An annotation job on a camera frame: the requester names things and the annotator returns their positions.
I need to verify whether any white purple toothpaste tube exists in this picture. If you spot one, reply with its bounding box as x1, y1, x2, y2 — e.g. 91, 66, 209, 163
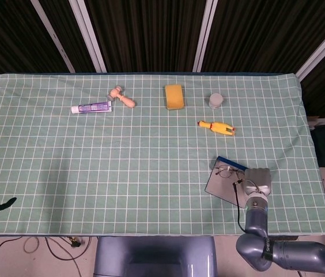
70, 100, 113, 115

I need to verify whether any blue rectangular box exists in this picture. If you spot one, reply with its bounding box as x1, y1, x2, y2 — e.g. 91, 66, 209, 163
205, 156, 251, 208

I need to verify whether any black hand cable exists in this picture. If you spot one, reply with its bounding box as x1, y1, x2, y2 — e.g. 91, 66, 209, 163
232, 178, 263, 233

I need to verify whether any wooden toy mallet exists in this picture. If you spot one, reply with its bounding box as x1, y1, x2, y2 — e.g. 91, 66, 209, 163
107, 85, 136, 109

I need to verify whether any black floor cable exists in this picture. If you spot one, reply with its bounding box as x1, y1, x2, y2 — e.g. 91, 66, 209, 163
44, 236, 95, 277

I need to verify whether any yellow rubber chicken toy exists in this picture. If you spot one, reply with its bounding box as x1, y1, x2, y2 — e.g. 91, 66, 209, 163
197, 120, 236, 136

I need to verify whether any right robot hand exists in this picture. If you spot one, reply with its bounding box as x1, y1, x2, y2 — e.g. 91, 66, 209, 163
243, 167, 273, 199

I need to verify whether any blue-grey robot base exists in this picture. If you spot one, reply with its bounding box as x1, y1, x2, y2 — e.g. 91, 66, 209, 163
93, 235, 218, 277

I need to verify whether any small grey cup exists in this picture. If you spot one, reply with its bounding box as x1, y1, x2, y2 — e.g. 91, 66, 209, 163
208, 92, 225, 110

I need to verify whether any green checked tablecloth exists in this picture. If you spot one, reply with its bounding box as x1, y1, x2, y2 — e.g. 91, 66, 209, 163
0, 73, 325, 237

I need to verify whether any white slanted post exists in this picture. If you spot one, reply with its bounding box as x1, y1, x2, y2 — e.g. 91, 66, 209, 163
296, 16, 325, 81
69, 0, 107, 73
31, 0, 75, 73
192, 0, 218, 73

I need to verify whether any yellow sponge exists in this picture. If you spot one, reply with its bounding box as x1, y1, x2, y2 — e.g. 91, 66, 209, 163
164, 84, 187, 111

